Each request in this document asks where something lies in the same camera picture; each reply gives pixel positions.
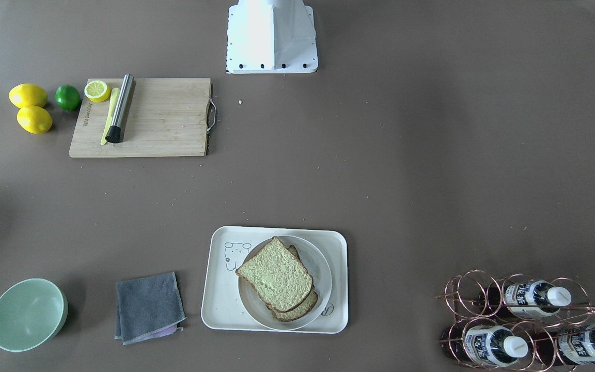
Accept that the white round plate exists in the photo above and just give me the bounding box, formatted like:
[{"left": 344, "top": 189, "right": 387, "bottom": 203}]
[{"left": 238, "top": 236, "right": 334, "bottom": 332}]

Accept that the bread slice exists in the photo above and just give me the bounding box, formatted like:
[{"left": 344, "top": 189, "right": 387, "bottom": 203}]
[
  {"left": 257, "top": 240, "right": 318, "bottom": 322},
  {"left": 236, "top": 236, "right": 314, "bottom": 313}
]

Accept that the cream rabbit tray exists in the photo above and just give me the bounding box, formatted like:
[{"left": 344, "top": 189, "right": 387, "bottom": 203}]
[{"left": 201, "top": 226, "right": 349, "bottom": 334}]

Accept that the bread slice under egg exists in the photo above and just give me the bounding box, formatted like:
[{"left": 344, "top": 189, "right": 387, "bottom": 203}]
[{"left": 257, "top": 240, "right": 318, "bottom": 322}]

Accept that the bamboo cutting board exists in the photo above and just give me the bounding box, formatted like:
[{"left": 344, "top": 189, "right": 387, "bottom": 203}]
[{"left": 69, "top": 78, "right": 212, "bottom": 158}]

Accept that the steel muddler black tip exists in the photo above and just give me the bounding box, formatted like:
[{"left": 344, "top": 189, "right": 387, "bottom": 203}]
[{"left": 104, "top": 74, "right": 135, "bottom": 144}]

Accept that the grey folded cloth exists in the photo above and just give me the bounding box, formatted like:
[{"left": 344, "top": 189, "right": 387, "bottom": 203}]
[{"left": 114, "top": 271, "right": 186, "bottom": 345}]

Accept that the yellow plastic knife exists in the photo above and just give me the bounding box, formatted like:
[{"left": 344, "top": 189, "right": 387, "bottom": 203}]
[{"left": 101, "top": 87, "right": 120, "bottom": 146}]

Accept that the half cut lemon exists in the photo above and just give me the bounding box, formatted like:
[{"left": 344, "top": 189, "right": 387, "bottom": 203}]
[{"left": 84, "top": 80, "right": 112, "bottom": 103}]

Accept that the green lime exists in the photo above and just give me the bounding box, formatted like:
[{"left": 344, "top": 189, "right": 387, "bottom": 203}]
[{"left": 55, "top": 85, "right": 81, "bottom": 111}]

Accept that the lower tea bottle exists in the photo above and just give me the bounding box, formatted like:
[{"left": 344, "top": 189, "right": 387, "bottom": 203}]
[
  {"left": 440, "top": 325, "right": 529, "bottom": 367},
  {"left": 533, "top": 325, "right": 595, "bottom": 366}
]

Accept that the tea bottle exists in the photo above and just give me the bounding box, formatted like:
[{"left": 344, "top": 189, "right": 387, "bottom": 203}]
[
  {"left": 533, "top": 325, "right": 595, "bottom": 366},
  {"left": 440, "top": 325, "right": 529, "bottom": 367},
  {"left": 473, "top": 280, "right": 572, "bottom": 322}
]

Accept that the top tea bottle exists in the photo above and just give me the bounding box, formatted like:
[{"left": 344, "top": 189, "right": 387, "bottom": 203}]
[{"left": 473, "top": 280, "right": 572, "bottom": 322}]

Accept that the yellow lemon lower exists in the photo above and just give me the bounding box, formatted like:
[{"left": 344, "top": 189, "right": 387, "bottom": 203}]
[{"left": 17, "top": 106, "right": 53, "bottom": 134}]

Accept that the yellow lemon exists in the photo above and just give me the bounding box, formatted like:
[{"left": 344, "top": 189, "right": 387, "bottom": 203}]
[
  {"left": 17, "top": 106, "right": 53, "bottom": 134},
  {"left": 8, "top": 83, "right": 48, "bottom": 109}
]

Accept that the yellow lemon upper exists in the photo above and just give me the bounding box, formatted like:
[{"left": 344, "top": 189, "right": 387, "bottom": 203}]
[{"left": 8, "top": 83, "right": 48, "bottom": 109}]

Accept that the mint green bowl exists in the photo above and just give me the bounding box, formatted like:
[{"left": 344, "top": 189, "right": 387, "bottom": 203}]
[{"left": 0, "top": 278, "right": 68, "bottom": 352}]

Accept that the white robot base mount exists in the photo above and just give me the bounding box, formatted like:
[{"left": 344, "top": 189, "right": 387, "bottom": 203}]
[{"left": 225, "top": 1, "right": 319, "bottom": 74}]

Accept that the copper wire bottle rack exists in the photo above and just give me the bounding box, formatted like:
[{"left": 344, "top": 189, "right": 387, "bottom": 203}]
[{"left": 439, "top": 269, "right": 595, "bottom": 371}]

